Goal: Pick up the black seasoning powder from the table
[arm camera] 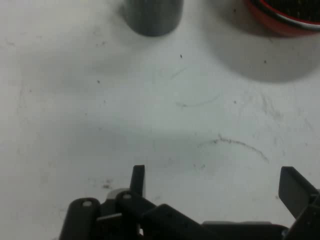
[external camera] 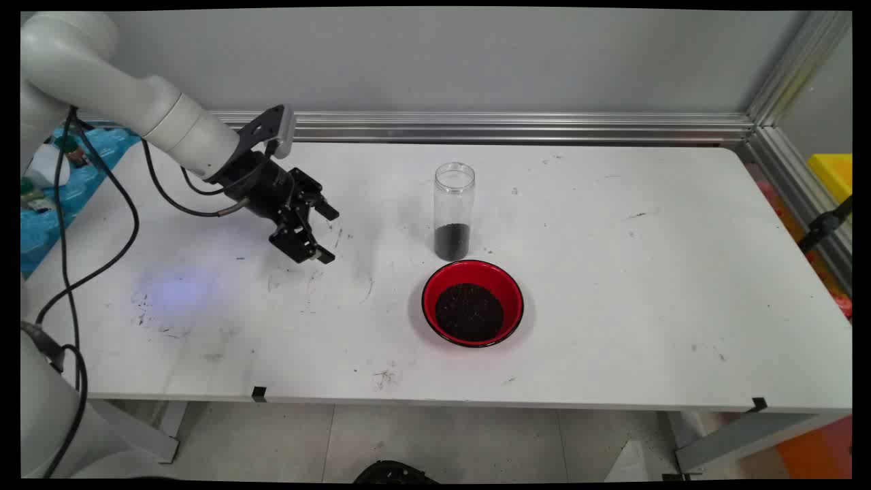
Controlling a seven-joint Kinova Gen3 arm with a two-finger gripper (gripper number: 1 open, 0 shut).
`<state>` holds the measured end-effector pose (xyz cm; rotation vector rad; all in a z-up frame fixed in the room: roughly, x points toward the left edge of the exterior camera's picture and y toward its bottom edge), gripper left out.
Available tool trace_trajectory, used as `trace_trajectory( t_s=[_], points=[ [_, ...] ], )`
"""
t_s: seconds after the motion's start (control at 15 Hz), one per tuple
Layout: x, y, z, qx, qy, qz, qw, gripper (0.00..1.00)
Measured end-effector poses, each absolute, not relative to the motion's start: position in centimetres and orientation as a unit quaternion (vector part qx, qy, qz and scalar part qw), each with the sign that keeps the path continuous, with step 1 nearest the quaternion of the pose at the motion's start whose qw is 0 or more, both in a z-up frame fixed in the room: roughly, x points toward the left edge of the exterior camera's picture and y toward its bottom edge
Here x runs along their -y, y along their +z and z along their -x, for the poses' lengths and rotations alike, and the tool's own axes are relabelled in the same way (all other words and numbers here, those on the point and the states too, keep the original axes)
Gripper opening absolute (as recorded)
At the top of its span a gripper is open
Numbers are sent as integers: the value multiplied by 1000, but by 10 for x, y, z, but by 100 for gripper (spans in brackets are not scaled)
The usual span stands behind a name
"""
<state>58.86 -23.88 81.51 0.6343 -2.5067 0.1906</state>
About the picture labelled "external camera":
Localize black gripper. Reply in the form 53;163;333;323
206;150;340;265

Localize black granules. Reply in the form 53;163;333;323
435;223;472;261
435;283;505;343

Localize clear plastic jar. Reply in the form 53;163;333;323
434;162;476;262

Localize black granules in bowl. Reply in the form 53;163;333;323
435;283;505;343

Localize red bowl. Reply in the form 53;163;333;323
421;259;525;349

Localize green capped bottle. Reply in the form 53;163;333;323
54;135;89;167

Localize blue plastic bag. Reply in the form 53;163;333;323
20;126;142;276

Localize white container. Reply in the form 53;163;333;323
27;144;71;188

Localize white table leg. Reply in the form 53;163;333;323
657;410;851;481
88;400;188;464

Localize black object on floor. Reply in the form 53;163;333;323
352;460;440;484

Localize green small item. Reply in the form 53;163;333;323
20;178;56;213

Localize pink red plastic bag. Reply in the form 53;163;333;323
749;162;853;321

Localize yellow box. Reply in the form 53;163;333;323
807;154;853;203

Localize orange box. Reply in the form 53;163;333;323
776;414;853;479

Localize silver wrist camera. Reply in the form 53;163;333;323
275;104;297;159

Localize black camera bracket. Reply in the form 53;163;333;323
237;105;283;161

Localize thin black camera cable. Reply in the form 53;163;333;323
179;140;280;198

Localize black cable with metal plug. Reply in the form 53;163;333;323
141;138;247;218

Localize long black cable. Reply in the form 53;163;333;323
54;108;82;394
35;108;141;478

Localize horizontal aluminium frame rail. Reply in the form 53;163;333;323
75;111;756;147

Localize grey printed base strap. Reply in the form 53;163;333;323
20;321;66;372

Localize aluminium side rail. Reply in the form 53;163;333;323
745;126;853;297

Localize aluminium frame post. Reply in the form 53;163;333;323
745;10;853;128

